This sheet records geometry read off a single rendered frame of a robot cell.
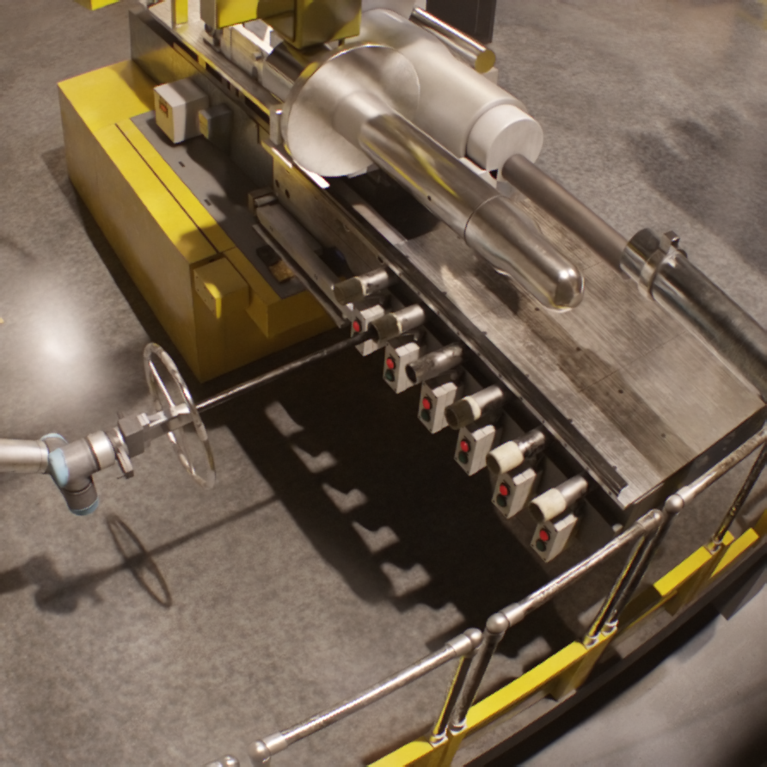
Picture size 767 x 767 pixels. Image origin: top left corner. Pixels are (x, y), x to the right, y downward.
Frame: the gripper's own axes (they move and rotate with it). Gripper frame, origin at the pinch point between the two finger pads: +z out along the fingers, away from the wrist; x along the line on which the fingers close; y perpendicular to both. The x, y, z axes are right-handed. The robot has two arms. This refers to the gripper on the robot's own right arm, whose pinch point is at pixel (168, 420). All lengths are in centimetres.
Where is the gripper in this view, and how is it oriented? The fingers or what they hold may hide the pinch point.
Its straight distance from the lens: 234.3
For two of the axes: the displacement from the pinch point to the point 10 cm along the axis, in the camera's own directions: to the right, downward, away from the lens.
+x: -1.8, 5.1, 8.4
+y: -5.1, -7.8, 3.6
